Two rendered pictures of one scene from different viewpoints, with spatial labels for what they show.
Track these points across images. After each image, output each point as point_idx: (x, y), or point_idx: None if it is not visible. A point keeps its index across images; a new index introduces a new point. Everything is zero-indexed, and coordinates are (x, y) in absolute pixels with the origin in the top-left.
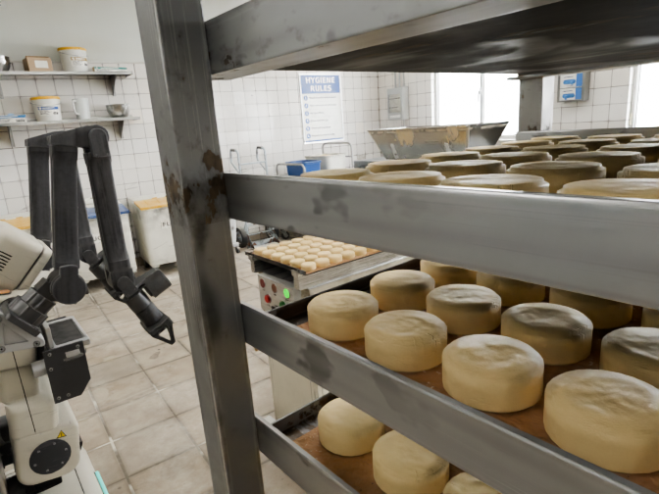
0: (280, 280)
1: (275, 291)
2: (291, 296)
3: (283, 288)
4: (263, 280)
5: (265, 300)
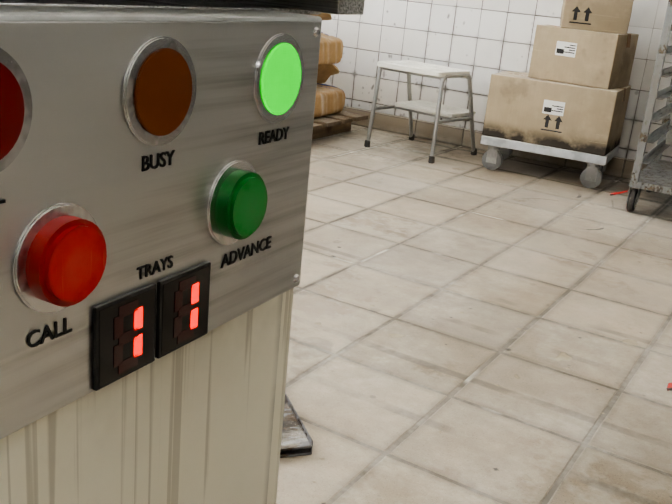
0: (158, 10)
1: (175, 120)
2: (308, 84)
3: (257, 50)
4: (5, 68)
5: (57, 292)
